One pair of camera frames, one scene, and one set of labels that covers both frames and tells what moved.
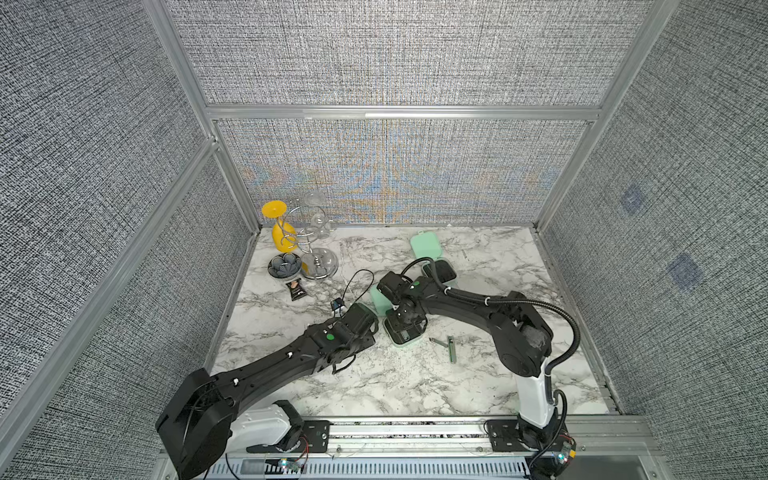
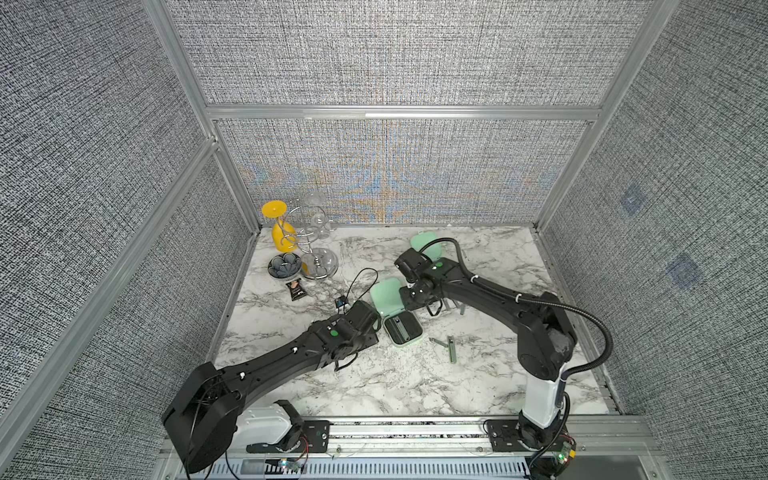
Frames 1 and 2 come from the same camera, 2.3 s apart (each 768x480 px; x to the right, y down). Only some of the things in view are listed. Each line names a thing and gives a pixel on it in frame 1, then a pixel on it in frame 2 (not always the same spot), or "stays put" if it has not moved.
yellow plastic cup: (284, 236) stays put
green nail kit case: (380, 306) stays put
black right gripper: (393, 325) → (406, 300)
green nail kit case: (429, 245) stays put
